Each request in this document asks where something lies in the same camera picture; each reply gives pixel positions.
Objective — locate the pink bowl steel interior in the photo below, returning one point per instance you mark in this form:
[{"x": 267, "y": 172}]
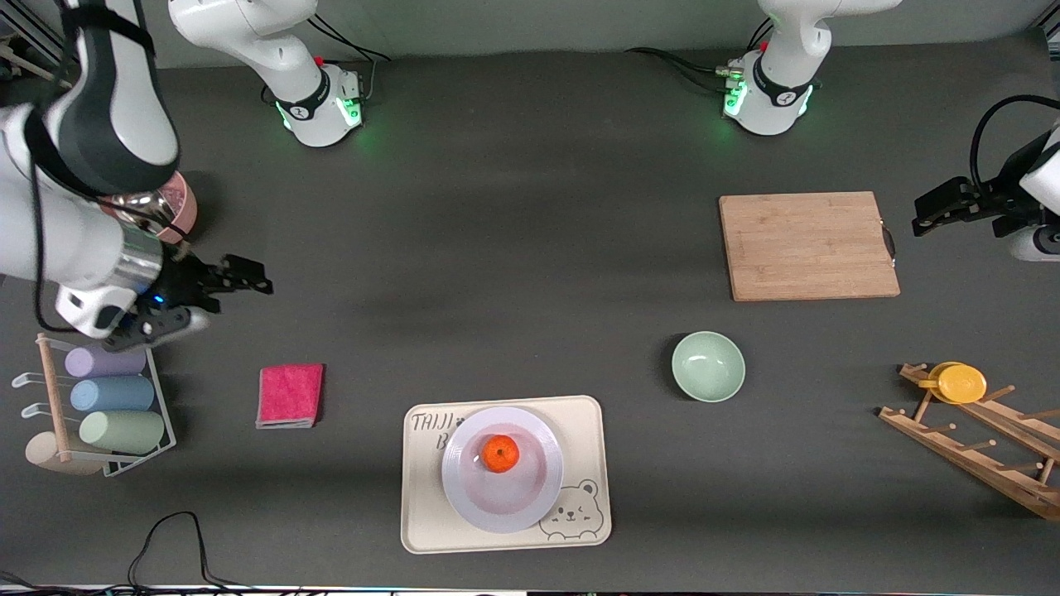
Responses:
[{"x": 186, "y": 215}]

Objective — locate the orange fruit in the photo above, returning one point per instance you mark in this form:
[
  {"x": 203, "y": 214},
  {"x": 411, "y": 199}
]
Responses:
[{"x": 501, "y": 454}]

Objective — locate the beige cup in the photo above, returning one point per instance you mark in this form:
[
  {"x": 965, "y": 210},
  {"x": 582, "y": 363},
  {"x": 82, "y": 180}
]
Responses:
[{"x": 41, "y": 455}]

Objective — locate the yellow cup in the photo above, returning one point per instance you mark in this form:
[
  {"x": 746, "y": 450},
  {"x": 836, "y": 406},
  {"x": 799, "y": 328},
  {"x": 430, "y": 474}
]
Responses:
[{"x": 961, "y": 384}]

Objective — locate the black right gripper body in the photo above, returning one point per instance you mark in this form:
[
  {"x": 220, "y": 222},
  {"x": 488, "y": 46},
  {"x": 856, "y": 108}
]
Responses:
[{"x": 184, "y": 284}]

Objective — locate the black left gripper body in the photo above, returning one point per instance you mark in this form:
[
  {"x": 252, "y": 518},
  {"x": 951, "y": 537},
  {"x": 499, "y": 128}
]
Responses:
[{"x": 991, "y": 202}]

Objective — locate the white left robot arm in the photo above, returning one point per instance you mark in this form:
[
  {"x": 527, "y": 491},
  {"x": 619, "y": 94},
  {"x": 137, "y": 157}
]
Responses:
[{"x": 770, "y": 116}]

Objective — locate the pink folded cloth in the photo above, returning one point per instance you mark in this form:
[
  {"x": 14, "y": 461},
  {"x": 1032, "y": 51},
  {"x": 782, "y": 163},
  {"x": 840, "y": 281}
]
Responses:
[{"x": 290, "y": 396}]

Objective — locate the purple cup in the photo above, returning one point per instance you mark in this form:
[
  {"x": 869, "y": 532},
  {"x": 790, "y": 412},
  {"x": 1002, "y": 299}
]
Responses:
[{"x": 108, "y": 362}]

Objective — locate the beige bear print tray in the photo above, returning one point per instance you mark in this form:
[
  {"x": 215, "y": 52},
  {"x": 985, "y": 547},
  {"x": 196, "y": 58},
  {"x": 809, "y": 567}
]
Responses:
[{"x": 580, "y": 430}]

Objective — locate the wooden peg drying rack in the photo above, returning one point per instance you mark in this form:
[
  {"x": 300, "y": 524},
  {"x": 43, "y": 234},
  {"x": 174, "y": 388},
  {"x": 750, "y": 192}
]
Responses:
[{"x": 977, "y": 463}]

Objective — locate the blue cup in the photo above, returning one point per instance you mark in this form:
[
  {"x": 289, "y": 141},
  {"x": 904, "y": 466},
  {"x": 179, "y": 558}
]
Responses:
[{"x": 112, "y": 394}]

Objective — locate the white round plate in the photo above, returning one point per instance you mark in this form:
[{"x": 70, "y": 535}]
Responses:
[{"x": 497, "y": 505}]

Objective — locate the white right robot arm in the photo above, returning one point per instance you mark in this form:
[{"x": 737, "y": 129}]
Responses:
[{"x": 286, "y": 58}]

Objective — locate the wooden cutting board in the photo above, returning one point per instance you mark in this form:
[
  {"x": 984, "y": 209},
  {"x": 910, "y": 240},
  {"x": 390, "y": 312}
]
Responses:
[{"x": 795, "y": 248}]

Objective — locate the light green bowl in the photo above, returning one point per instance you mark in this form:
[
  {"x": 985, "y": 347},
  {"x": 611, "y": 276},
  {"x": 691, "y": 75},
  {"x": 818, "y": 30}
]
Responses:
[{"x": 708, "y": 368}]

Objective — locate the green cup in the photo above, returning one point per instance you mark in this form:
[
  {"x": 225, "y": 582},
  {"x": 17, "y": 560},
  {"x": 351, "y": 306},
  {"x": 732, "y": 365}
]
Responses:
[{"x": 124, "y": 431}]

